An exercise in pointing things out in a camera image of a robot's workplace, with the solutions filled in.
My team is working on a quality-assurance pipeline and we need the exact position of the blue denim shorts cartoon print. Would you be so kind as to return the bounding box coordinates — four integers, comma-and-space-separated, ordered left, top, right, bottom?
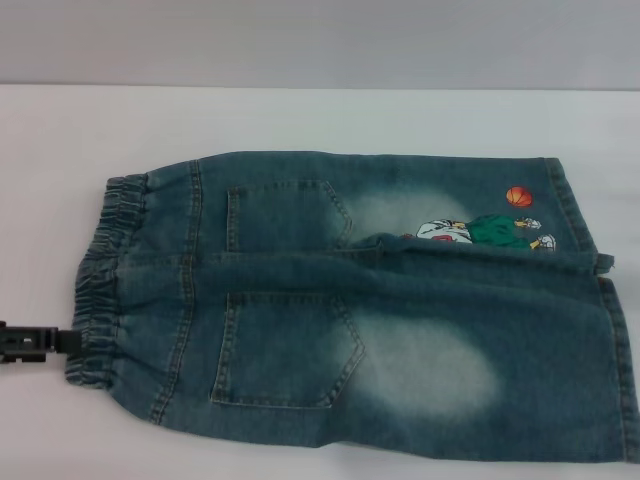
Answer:
64, 149, 634, 464

